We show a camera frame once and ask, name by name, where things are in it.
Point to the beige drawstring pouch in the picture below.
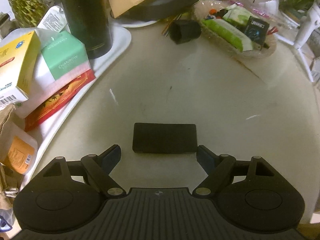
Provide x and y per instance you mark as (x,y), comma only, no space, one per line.
(8,187)

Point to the green tissue pack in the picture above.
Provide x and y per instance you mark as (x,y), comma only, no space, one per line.
(65,54)

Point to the black thermos bottle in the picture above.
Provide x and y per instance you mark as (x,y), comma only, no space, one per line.
(88,22)

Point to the black zipper case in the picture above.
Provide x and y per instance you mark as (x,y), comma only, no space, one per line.
(152,10)

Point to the red flat box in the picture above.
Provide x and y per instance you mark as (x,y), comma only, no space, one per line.
(57,101)

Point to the glass vase with bamboo middle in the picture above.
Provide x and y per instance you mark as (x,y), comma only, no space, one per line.
(29,13)

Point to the white plastic tray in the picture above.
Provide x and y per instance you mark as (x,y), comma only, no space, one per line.
(48,129)

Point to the woven snack basket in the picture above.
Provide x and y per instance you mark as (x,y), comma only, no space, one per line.
(200,12)

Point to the black small card box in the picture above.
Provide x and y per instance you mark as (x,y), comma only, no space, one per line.
(256,29)

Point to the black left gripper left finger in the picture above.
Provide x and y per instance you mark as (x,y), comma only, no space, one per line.
(98,169)

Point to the black rectangular box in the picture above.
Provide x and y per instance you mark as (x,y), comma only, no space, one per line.
(164,138)

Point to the yellow medicine box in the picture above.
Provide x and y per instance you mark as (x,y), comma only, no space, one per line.
(18,59)

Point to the orange labelled packet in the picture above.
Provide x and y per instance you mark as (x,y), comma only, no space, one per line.
(22,151)

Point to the green wet wipes pack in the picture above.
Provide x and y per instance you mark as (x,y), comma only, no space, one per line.
(229,33)

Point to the black power adapter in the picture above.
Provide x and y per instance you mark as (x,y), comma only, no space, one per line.
(182,31)

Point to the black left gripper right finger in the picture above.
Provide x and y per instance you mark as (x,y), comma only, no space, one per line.
(219,169)

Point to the white gimbal tripod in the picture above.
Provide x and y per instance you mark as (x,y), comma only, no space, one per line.
(310,24)

